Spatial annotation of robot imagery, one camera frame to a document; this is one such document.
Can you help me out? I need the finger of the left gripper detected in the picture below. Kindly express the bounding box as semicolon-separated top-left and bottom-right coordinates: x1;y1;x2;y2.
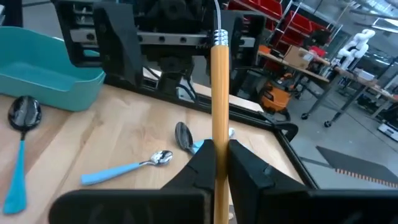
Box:
92;2;140;88
229;11;267;96

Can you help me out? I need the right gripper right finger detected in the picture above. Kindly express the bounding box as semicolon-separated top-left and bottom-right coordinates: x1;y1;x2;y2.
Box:
228;139;309;224

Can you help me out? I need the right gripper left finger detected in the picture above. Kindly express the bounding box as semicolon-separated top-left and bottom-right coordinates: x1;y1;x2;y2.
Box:
160;139;218;200

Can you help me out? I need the teal handled spoon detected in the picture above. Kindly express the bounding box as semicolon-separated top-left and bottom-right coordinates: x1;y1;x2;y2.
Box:
2;95;43;215
174;121;214;156

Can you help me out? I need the yellow handled spoon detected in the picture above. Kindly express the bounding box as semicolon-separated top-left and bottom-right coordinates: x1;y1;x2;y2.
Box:
210;0;231;224

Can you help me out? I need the light blue handled spoon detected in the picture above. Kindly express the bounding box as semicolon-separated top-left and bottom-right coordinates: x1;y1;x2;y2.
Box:
80;150;174;187

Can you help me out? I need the red storage bin shelf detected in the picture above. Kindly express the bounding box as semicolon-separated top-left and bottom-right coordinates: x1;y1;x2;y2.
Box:
226;0;330;54

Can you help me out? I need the cardboard box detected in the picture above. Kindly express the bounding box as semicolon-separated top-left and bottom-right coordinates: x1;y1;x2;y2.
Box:
283;45;315;70

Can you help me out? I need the orange shop vacuum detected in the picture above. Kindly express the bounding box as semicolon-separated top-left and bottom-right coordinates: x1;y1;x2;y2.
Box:
257;79;293;122

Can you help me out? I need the wooden workbench on casters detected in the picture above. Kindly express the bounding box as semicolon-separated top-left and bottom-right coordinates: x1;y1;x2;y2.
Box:
329;67;398;128
257;49;335;121

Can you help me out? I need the teal plastic bin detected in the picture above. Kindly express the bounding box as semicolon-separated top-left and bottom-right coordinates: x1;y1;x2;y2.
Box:
0;26;106;112

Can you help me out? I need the white humanoid robot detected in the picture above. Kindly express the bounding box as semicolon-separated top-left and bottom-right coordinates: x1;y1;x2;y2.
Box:
337;28;376;71

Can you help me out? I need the hazard striped floor mat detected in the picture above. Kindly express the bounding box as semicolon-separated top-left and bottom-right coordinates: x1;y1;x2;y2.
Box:
315;145;398;190

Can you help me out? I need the white floor box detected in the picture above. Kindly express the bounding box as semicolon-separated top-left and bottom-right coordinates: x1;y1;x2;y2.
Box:
377;121;398;142

